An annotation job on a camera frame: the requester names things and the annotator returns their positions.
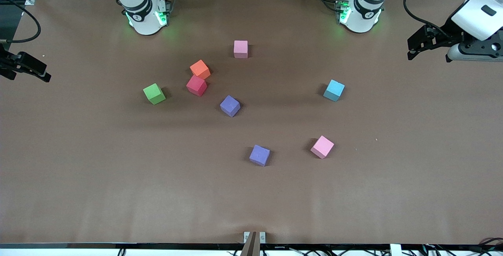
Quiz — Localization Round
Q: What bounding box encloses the cyan foam cube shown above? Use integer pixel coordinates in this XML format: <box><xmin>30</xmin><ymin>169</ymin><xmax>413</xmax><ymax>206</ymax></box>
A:
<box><xmin>323</xmin><ymin>79</ymin><xmax>346</xmax><ymax>103</ymax></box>

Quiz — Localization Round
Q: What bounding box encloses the pink foam cube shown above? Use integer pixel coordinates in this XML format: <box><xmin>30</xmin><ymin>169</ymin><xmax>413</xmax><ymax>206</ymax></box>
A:
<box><xmin>233</xmin><ymin>40</ymin><xmax>249</xmax><ymax>59</ymax></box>
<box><xmin>310</xmin><ymin>135</ymin><xmax>335</xmax><ymax>160</ymax></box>

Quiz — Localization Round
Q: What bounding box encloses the red foam cube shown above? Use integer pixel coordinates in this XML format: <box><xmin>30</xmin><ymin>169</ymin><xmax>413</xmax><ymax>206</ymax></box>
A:
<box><xmin>186</xmin><ymin>75</ymin><xmax>208</xmax><ymax>98</ymax></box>

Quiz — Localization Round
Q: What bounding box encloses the purple foam cube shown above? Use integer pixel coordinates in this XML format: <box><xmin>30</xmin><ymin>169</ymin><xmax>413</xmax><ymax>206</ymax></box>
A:
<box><xmin>249</xmin><ymin>144</ymin><xmax>271</xmax><ymax>168</ymax></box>
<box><xmin>219</xmin><ymin>95</ymin><xmax>241</xmax><ymax>118</ymax></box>

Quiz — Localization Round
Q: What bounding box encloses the green foam cube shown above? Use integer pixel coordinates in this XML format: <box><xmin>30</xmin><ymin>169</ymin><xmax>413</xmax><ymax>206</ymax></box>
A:
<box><xmin>142</xmin><ymin>83</ymin><xmax>167</xmax><ymax>105</ymax></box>

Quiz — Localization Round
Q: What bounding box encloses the brown paper table cover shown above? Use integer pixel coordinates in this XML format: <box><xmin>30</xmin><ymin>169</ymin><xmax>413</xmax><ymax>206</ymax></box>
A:
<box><xmin>0</xmin><ymin>0</ymin><xmax>503</xmax><ymax>245</ymax></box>

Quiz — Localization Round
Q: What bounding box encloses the orange foam cube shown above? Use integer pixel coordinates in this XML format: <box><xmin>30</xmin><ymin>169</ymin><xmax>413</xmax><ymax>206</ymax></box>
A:
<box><xmin>189</xmin><ymin>59</ymin><xmax>211</xmax><ymax>81</ymax></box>

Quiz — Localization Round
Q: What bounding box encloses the black table edge rail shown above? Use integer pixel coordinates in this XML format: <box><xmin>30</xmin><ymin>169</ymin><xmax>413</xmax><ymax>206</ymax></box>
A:
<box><xmin>0</xmin><ymin>242</ymin><xmax>503</xmax><ymax>249</ymax></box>

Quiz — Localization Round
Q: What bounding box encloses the tangled cable bundle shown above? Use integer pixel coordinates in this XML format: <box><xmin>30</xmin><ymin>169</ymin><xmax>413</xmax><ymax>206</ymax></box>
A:
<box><xmin>422</xmin><ymin>238</ymin><xmax>503</xmax><ymax>256</ymax></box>

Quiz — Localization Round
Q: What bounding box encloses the metal clamp bracket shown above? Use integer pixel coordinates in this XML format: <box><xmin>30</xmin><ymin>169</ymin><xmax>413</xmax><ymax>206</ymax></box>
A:
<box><xmin>243</xmin><ymin>231</ymin><xmax>266</xmax><ymax>256</ymax></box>

